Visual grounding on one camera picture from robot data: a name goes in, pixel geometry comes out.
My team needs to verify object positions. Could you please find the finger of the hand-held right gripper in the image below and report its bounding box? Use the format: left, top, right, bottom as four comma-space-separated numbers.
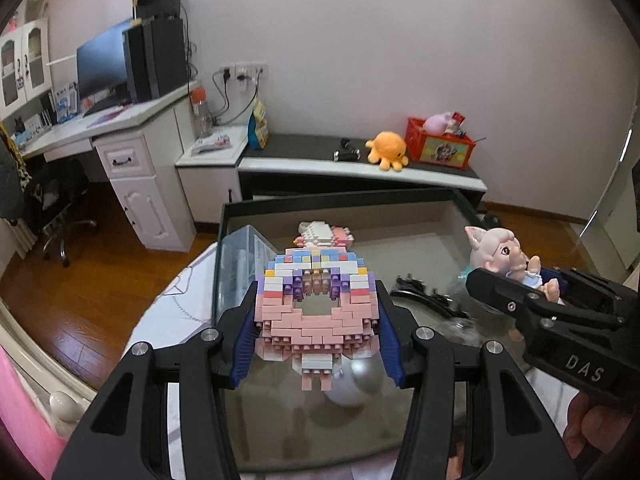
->
466, 267, 553, 333
540, 266, 640, 308

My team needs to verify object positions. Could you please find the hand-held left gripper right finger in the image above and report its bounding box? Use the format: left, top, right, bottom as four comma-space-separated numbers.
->
372, 277, 576, 480

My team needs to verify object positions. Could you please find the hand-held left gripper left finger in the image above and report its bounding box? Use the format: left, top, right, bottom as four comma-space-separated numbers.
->
52, 280, 266, 480

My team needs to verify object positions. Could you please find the pink pig doll figurine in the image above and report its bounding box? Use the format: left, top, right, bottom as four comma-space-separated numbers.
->
464, 225, 563, 306

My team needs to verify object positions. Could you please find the black hair clip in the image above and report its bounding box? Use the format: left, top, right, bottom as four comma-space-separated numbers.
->
390, 274, 468, 318

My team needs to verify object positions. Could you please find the pink pastel brick donut toy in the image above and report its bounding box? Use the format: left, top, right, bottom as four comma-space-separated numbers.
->
252, 246, 383, 392

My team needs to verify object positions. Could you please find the clear plastic box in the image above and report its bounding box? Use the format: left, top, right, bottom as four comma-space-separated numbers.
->
218, 225, 278, 321

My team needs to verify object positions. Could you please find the pink black storage box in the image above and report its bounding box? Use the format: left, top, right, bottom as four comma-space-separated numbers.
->
212, 186, 488, 476

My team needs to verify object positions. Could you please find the pink white brick toy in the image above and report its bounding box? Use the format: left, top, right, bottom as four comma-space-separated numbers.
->
292, 221, 355, 251

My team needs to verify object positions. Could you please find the person's right hand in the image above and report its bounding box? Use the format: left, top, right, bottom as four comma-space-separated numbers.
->
562, 392, 621, 461

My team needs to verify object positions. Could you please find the red printed crate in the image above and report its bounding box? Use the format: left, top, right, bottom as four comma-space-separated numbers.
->
405, 116, 477, 170

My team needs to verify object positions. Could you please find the orange octopus plush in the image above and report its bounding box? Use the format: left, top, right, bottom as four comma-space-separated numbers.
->
365, 131, 410, 171

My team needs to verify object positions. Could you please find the white desk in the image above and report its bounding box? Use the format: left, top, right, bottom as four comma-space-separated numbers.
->
10, 80, 201, 253

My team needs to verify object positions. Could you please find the small black device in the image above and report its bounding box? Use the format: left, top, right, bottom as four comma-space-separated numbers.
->
334, 137, 362, 162

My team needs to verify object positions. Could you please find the low white black cabinet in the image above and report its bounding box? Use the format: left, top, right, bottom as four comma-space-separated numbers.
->
175, 125, 488, 233

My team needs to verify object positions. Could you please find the pink printed packet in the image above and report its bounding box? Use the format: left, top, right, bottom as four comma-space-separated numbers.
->
192, 132, 233, 153

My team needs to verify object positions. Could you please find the pink bed sheet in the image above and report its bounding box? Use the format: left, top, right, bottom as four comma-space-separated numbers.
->
0, 345, 66, 480

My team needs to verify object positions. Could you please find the yellow snack bag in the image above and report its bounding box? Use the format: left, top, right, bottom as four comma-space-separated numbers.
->
248, 97, 269, 150

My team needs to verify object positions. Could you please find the orange cap clear bottle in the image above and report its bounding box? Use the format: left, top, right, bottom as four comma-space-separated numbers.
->
190, 86, 213, 138

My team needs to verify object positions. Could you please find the beige curtain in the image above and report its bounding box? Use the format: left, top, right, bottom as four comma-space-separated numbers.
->
0, 215, 41, 261

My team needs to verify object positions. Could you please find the black office chair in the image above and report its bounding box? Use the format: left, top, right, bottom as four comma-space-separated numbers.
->
25, 157, 98, 268

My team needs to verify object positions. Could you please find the grey hanging jacket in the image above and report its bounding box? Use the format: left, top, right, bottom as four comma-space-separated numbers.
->
0, 120, 31, 221

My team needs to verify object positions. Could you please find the blue white box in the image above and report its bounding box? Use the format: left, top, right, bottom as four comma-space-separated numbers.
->
55, 85, 78, 123

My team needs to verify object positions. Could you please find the black computer tower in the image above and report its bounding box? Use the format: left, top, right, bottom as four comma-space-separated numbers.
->
122, 16, 188, 103

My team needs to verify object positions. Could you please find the black computer monitor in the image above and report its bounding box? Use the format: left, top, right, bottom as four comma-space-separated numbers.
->
76, 19, 136, 103

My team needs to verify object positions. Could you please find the white glass-door cabinet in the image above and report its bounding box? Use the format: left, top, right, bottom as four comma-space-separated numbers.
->
0, 16, 53, 108

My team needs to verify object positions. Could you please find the white wooden bed frame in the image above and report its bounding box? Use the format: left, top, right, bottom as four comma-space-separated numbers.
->
0, 295, 101, 441

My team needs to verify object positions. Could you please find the black power cable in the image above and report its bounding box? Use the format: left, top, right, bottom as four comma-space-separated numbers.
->
212, 70, 261, 126

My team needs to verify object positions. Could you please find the white wall outlet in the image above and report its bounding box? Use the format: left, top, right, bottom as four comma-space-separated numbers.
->
220, 61, 269, 82

